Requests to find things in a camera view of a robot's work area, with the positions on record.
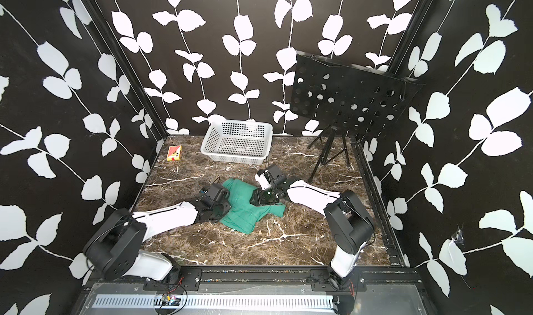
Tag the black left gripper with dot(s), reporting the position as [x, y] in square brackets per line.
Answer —
[227, 205]

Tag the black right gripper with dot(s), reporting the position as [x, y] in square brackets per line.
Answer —
[259, 198]

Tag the green long pants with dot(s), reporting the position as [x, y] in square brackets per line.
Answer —
[242, 215]

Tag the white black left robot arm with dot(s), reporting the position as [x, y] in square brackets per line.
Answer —
[116, 248]

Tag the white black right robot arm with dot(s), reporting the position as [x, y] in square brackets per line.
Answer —
[350, 223]

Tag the white plastic perforated basket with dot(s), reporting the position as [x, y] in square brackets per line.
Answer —
[238, 142]

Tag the yellow red playing card box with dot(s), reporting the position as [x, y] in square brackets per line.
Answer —
[174, 153]

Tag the small green circuit board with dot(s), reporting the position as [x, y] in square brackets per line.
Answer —
[170, 301]

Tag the black perforated music stand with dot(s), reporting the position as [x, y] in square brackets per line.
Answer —
[351, 100]

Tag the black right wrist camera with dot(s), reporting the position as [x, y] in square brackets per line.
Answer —
[270, 175]

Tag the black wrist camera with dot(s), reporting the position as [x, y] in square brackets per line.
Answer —
[217, 194]
[270, 175]

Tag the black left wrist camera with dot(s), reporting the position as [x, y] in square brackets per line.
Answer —
[217, 194]

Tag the white slotted cable duct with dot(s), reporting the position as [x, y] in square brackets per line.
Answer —
[230, 302]

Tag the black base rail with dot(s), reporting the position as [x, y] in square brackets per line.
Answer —
[193, 278]

